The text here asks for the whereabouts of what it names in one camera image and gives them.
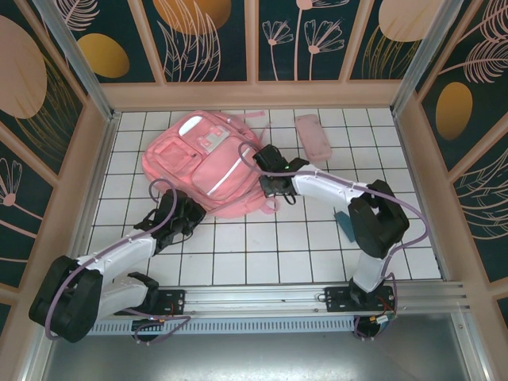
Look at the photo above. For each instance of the pink pencil case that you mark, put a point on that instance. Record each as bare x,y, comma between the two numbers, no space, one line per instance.
313,139

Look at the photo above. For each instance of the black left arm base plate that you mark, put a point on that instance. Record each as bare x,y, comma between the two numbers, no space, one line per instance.
174,301

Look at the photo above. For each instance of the pink backpack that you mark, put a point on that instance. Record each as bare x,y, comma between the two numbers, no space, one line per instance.
214,174

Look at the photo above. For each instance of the aluminium corner post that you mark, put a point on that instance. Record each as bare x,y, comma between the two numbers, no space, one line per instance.
428,59
79,59

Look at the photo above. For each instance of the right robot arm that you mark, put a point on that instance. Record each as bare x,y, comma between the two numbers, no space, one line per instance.
325,188

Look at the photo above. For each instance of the small teal notebook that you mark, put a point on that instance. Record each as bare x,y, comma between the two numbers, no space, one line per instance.
343,222

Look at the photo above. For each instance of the grey metal sheet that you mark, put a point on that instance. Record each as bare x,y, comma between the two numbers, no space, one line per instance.
254,357

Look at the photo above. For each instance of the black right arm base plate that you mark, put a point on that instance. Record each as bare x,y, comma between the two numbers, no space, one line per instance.
337,299

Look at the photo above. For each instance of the aluminium mounting rail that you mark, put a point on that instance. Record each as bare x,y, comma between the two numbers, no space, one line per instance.
254,297

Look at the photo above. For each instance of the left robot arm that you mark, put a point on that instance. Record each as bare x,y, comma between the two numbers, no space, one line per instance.
119,252

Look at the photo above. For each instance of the aluminium side rail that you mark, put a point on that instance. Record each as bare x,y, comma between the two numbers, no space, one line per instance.
412,158

